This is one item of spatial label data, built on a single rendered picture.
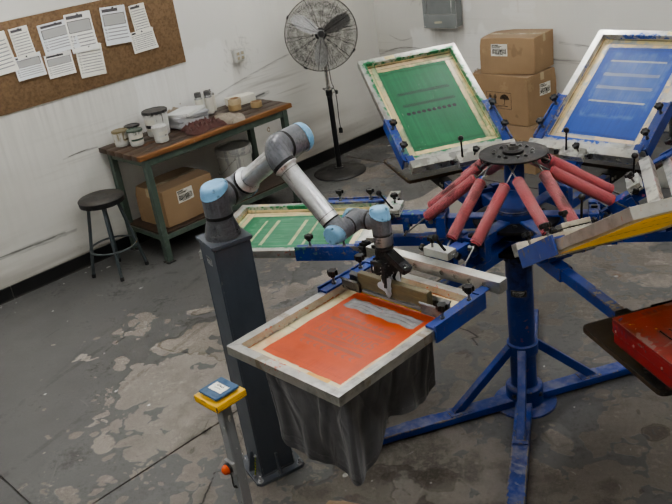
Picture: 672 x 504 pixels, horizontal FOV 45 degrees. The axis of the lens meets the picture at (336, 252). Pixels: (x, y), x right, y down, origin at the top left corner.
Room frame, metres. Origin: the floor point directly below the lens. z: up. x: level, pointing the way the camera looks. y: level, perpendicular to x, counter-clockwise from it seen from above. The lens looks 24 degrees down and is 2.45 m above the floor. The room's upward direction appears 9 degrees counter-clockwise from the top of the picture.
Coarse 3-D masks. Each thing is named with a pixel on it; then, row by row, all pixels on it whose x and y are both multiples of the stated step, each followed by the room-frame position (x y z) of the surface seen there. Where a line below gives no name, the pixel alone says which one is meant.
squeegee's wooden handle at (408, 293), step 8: (360, 272) 2.88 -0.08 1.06; (368, 272) 2.86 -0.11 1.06; (360, 280) 2.87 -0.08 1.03; (368, 280) 2.84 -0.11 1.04; (376, 280) 2.80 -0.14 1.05; (392, 280) 2.76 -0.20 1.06; (368, 288) 2.84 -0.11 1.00; (376, 288) 2.81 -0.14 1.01; (392, 288) 2.74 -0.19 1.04; (400, 288) 2.71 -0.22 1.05; (408, 288) 2.68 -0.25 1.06; (416, 288) 2.67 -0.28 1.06; (392, 296) 2.75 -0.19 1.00; (400, 296) 2.72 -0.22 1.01; (408, 296) 2.68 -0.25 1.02; (416, 296) 2.65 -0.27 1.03; (424, 296) 2.63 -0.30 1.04; (416, 304) 2.66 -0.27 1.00; (432, 304) 2.63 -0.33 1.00
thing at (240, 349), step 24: (336, 288) 2.91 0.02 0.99; (432, 288) 2.81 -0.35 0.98; (456, 288) 2.75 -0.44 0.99; (288, 312) 2.76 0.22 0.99; (264, 336) 2.65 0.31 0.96; (432, 336) 2.46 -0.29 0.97; (264, 360) 2.44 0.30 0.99; (384, 360) 2.32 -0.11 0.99; (312, 384) 2.24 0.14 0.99; (360, 384) 2.21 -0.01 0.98
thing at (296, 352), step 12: (348, 300) 2.86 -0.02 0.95; (372, 300) 2.82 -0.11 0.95; (324, 312) 2.79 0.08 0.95; (336, 312) 2.77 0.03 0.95; (348, 312) 2.76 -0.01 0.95; (360, 312) 2.74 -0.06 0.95; (312, 324) 2.70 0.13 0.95; (288, 336) 2.64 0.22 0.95; (264, 348) 2.58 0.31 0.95; (276, 348) 2.57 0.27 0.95; (288, 348) 2.55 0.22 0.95; (300, 348) 2.54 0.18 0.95; (312, 348) 2.53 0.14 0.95; (288, 360) 2.47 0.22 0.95; (300, 360) 2.46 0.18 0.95
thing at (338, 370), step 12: (408, 312) 2.69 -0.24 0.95; (420, 312) 2.67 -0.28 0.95; (384, 324) 2.62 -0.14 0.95; (396, 324) 2.61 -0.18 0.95; (420, 324) 2.58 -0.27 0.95; (396, 336) 2.52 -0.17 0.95; (408, 336) 2.51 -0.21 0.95; (384, 348) 2.45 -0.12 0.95; (312, 360) 2.45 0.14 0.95; (324, 360) 2.43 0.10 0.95; (336, 360) 2.42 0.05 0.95; (360, 360) 2.40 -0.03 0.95; (372, 360) 2.39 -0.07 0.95; (324, 372) 2.36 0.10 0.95; (336, 372) 2.34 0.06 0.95; (348, 372) 2.33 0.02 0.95
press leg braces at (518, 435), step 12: (504, 348) 3.31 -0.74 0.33; (540, 348) 3.32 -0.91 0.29; (552, 348) 3.34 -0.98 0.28; (492, 360) 3.31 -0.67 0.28; (504, 360) 3.28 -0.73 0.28; (564, 360) 3.35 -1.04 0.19; (492, 372) 3.27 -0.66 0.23; (576, 372) 3.42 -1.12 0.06; (588, 372) 3.38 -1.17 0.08; (480, 384) 3.26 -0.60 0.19; (468, 396) 3.25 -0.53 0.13; (456, 408) 3.24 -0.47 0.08; (468, 408) 3.26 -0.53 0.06; (516, 432) 2.99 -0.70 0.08; (528, 432) 3.01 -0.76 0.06
